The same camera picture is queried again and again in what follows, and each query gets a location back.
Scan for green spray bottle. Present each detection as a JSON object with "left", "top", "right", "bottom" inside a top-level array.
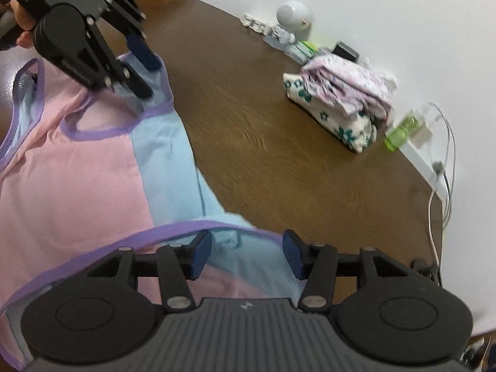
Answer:
[{"left": 384, "top": 112, "right": 422, "bottom": 152}]

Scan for pink blue purple tank top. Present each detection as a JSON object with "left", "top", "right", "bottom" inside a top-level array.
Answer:
[{"left": 1, "top": 53, "right": 303, "bottom": 370}]

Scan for white charger plug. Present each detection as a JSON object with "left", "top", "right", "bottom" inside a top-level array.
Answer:
[{"left": 410, "top": 111, "right": 433, "bottom": 149}]

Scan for white power strip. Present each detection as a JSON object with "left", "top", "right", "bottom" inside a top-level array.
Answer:
[{"left": 400, "top": 141, "right": 448, "bottom": 200}]

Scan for green white small box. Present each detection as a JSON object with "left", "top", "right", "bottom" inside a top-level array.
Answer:
[{"left": 285, "top": 40, "right": 319, "bottom": 65}]

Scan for small black box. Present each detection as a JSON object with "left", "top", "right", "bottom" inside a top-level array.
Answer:
[{"left": 332, "top": 41, "right": 360, "bottom": 63}]

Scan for person left hand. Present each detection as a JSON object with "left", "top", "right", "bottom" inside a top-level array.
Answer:
[{"left": 9, "top": 0, "right": 36, "bottom": 49}]

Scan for white astronaut figurine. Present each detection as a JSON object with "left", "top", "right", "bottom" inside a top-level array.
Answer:
[{"left": 263, "top": 0, "right": 313, "bottom": 51}]

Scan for white charger cables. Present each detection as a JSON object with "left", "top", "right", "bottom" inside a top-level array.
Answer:
[{"left": 422, "top": 101, "right": 457, "bottom": 268}]

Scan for white floral folded cloth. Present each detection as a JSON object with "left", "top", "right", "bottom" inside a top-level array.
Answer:
[{"left": 282, "top": 73, "right": 378, "bottom": 153}]

